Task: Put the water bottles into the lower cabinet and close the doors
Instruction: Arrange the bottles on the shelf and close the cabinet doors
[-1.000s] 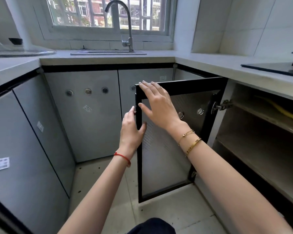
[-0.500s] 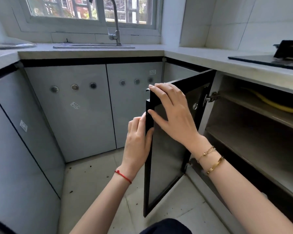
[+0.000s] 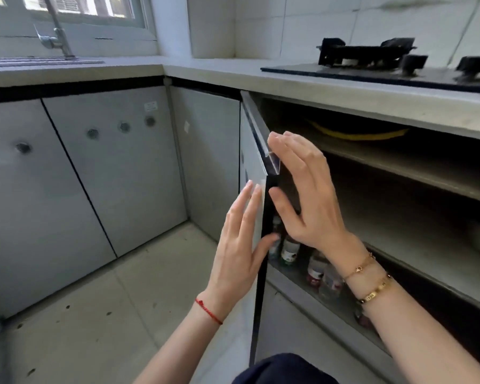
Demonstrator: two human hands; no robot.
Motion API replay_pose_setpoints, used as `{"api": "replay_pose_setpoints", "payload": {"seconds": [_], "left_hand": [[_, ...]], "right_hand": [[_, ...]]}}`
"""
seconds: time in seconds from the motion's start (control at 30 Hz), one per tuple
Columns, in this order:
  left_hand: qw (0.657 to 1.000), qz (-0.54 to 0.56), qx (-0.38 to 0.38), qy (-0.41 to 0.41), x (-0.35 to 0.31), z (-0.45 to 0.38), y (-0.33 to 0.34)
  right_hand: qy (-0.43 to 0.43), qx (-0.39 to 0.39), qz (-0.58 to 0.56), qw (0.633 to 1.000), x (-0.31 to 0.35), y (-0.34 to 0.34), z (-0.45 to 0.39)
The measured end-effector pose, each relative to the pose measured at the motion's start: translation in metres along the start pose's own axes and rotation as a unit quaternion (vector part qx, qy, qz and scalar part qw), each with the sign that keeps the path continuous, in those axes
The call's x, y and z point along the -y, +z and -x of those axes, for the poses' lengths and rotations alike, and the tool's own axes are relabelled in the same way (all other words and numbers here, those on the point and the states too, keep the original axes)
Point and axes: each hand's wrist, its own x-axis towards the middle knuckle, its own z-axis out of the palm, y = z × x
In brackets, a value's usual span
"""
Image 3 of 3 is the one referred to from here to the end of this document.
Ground person's right hand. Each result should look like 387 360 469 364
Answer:
267 131 370 275

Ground person's left hand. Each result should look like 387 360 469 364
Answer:
199 179 282 318

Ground white-cap blue-label water bottle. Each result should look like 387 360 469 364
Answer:
268 214 283 260

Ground green-cap water bottle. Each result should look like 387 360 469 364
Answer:
279 235 301 267

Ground white-capped bottle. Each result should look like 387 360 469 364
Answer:
318 266 345 303

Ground grey cabinet door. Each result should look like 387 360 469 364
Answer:
190 90 283 384

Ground grey kitchen cabinet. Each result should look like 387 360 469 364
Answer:
0 75 480 384

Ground person's right forearm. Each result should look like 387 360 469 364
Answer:
343 255 480 384

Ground person's left forearm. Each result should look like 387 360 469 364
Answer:
134 303 225 384

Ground person's dark trousers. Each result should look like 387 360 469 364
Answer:
231 353 341 384

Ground black glass gas stove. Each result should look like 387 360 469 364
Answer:
260 37 480 95

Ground black burner pan support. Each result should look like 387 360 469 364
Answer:
317 37 418 68
455 50 480 83

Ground white table countertop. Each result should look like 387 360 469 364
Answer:
0 55 480 142

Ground stove knob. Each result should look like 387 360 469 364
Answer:
399 54 429 75

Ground chrome gooseneck faucet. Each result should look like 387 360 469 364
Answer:
34 0 76 60

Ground stainless steel sink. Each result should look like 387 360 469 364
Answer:
0 56 105 68

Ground white framed window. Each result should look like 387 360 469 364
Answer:
0 0 153 30

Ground red string bracelet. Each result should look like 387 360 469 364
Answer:
195 298 224 326

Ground thin gold chain bracelet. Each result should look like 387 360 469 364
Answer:
342 251 377 283

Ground yellow hose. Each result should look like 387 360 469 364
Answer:
308 119 410 142

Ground gold bangle bracelet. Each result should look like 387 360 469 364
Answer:
356 274 394 305

